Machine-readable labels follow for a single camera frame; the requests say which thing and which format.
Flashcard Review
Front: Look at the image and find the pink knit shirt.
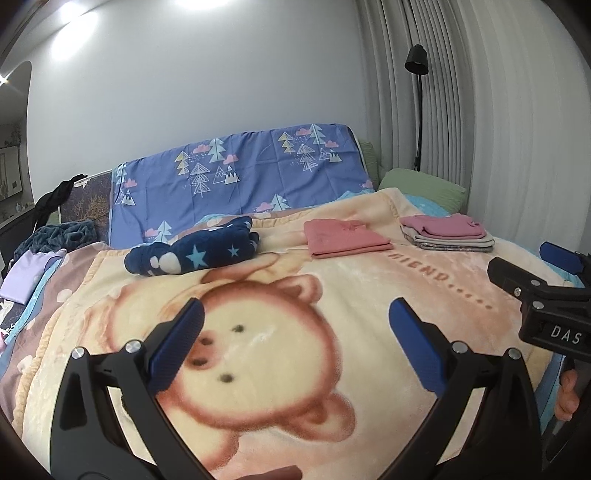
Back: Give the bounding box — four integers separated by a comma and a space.
304, 219, 394, 259

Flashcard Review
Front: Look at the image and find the stack of folded clothes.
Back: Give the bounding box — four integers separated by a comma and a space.
400, 213, 495, 252

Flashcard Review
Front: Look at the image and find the right hand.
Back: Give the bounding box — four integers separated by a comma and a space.
554, 369, 579, 422

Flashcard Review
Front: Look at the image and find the green pillow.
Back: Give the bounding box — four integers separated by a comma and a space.
359, 140, 467, 214

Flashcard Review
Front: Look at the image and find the grey curtain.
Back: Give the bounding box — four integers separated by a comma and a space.
355, 1, 590, 252

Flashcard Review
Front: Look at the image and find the lilac garment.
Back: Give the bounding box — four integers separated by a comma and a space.
0, 249, 67, 304

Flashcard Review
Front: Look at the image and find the dark teal fleece blanket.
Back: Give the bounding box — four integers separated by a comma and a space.
13, 220, 98, 260

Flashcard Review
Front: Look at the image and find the cream pig-print blanket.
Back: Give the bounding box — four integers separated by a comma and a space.
1, 188, 521, 479

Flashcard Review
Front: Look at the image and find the black garment on headboard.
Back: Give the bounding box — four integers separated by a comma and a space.
33, 174, 86, 230

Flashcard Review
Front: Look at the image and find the dark patterned pillow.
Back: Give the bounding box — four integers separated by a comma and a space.
58, 170, 111, 243

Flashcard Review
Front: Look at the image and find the black floor lamp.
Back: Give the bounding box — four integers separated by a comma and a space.
405, 44, 430, 171

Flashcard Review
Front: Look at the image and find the navy star plush blanket roll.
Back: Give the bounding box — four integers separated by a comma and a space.
124, 216, 259, 276

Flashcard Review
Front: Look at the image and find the blue tree-print pillow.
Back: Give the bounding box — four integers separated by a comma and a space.
108, 123, 373, 249

